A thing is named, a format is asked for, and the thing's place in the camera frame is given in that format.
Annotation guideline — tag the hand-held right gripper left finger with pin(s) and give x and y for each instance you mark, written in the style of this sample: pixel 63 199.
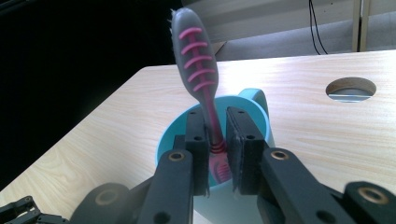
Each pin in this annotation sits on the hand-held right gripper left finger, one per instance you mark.
pixel 199 161

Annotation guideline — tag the grey and pink toothbrush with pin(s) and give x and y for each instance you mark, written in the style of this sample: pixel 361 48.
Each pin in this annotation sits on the grey and pink toothbrush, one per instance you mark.
pixel 194 56

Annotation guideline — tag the beige metal stand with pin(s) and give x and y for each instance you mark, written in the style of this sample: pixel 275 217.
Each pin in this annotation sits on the beige metal stand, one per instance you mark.
pixel 361 25

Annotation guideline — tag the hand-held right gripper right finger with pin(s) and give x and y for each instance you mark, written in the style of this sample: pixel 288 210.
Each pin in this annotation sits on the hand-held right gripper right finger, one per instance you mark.
pixel 246 165

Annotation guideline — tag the light blue cup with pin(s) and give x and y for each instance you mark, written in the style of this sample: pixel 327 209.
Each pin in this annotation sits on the light blue cup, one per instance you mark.
pixel 174 133

